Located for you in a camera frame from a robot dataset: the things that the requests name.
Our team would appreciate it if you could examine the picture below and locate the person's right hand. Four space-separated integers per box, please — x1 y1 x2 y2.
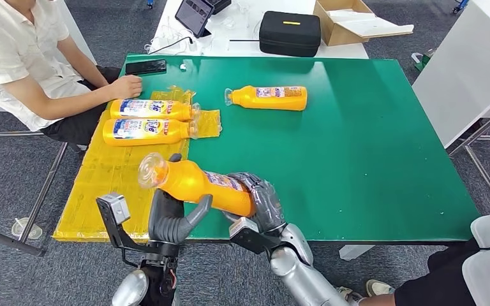
108 75 144 101

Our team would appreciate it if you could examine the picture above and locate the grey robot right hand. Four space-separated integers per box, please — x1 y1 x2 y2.
223 171 288 237

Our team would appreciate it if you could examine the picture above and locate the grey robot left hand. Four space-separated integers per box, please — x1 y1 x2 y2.
148 152 213 246

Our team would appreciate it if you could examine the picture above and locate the orange detergent bottle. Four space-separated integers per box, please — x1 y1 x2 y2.
223 85 308 112
102 118 199 147
138 152 256 217
109 98 202 122

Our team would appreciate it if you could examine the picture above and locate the black smartphone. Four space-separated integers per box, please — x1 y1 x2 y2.
124 59 168 77

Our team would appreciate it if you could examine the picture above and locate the yellow taped board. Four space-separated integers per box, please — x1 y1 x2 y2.
53 110 191 243

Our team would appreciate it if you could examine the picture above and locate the black tablet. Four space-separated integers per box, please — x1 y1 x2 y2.
174 0 216 39

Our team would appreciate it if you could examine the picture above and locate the green-topped table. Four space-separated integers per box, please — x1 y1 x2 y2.
114 54 482 261

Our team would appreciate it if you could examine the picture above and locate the person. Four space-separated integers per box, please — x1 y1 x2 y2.
336 207 490 306
0 0 144 146

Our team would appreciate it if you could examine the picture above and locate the black device box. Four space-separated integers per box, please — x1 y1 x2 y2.
205 0 232 15

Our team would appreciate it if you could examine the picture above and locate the clear round floor cup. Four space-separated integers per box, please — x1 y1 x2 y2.
11 217 44 241

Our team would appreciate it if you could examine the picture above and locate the white desk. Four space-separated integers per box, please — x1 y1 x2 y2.
149 0 371 60

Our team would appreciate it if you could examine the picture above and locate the black zip case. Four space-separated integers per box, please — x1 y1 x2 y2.
258 11 322 58

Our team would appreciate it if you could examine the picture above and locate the cardboard box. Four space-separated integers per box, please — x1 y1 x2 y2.
313 0 415 48

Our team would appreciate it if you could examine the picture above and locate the white foam sheet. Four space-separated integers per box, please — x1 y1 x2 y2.
327 8 415 40

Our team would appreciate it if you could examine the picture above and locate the green floor stand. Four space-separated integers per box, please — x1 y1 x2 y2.
411 48 435 73

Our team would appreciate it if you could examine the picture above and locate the white table with steel legs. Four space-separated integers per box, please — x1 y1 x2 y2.
412 0 490 211

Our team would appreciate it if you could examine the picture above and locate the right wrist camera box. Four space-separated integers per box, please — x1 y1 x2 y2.
229 216 282 256

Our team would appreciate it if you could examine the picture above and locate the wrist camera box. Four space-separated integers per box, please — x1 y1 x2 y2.
229 216 282 256
96 193 153 254

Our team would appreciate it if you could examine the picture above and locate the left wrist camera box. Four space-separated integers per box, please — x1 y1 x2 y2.
96 193 153 254

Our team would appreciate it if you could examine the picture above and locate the black cable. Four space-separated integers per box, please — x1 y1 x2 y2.
148 36 194 55

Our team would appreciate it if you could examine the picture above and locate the white table with metal frame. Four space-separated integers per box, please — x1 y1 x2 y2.
0 0 99 258

